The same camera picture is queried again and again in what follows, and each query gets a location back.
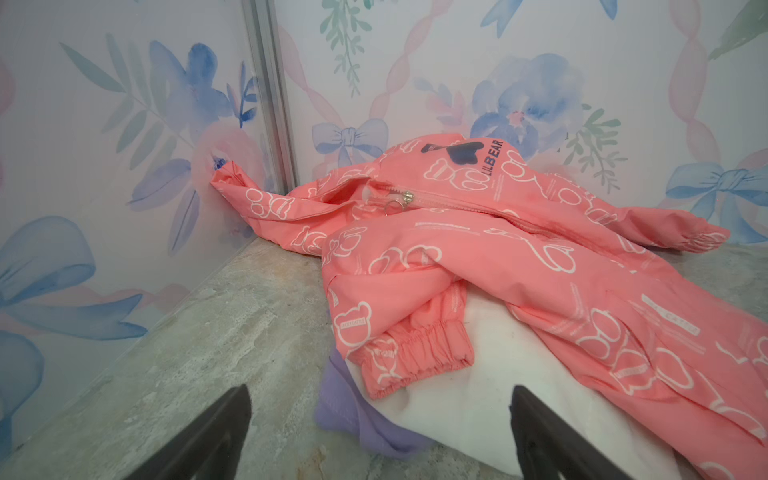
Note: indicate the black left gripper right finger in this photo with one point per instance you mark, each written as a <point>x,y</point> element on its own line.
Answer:
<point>548,448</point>

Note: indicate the left aluminium corner post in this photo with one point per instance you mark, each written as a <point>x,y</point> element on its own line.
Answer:
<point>263,36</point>

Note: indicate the purple cloth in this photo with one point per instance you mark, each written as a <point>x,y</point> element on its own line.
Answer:
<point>341,407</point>

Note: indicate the pink bear print jacket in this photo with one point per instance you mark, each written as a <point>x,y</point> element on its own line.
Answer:
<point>403,237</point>

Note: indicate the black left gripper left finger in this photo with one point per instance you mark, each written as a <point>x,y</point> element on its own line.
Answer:
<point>209,447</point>

